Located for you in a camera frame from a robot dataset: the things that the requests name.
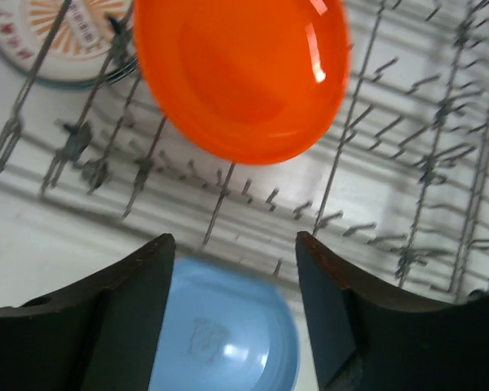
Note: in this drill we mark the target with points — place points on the grey wire dish rack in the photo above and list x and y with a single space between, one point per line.
399 183

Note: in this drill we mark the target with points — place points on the blue plate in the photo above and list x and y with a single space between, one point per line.
224 331

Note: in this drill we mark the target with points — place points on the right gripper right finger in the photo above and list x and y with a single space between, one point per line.
367 334

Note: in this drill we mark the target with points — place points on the small orange plate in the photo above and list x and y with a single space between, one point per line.
252 82

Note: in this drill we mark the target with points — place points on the white plate teal quatrefoil design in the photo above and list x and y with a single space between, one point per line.
110 77

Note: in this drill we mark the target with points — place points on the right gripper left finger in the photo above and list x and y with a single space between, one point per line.
99 333

